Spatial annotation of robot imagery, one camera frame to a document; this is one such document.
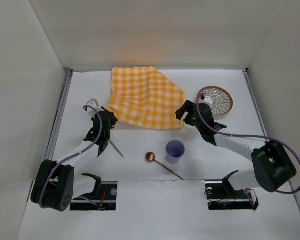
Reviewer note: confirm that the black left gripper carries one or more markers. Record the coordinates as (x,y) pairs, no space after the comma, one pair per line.
(110,119)

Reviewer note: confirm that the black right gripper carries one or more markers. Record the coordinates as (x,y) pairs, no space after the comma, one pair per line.
(185,113)

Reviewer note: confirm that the yellow white checkered cloth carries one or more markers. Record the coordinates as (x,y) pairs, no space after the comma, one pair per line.
(144,97)

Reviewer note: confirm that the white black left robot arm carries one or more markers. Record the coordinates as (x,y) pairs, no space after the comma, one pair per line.
(59,182)

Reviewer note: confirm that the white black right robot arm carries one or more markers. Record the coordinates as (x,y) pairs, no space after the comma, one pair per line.
(272,167)

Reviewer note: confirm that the copper fork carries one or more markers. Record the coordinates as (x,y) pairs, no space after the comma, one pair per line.
(115,147)

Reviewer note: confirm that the lilac plastic cup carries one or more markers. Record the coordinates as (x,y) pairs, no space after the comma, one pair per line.
(174,151)

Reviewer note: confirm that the floral patterned ceramic plate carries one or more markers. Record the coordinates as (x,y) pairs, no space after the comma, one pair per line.
(222,102)

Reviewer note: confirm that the copper spoon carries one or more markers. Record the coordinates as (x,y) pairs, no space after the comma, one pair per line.
(151,158)

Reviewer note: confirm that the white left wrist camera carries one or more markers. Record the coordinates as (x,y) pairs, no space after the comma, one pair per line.
(95,106)

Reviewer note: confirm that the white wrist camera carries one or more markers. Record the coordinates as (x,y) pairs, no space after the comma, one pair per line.
(206,99)
(95,106)

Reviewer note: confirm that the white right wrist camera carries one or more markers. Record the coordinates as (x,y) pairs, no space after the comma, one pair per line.
(206,99)

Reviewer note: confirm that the left aluminium table rail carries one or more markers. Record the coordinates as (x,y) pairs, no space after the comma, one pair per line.
(52,140)

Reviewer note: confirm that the aluminium table rail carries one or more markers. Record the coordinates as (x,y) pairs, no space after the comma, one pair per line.
(248,82)
(52,140)

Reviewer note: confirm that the right aluminium table rail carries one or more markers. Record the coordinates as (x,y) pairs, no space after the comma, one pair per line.
(248,82)

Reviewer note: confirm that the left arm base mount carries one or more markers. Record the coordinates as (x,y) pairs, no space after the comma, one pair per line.
(105,201)

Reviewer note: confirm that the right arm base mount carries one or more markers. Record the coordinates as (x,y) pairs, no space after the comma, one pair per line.
(221,197)

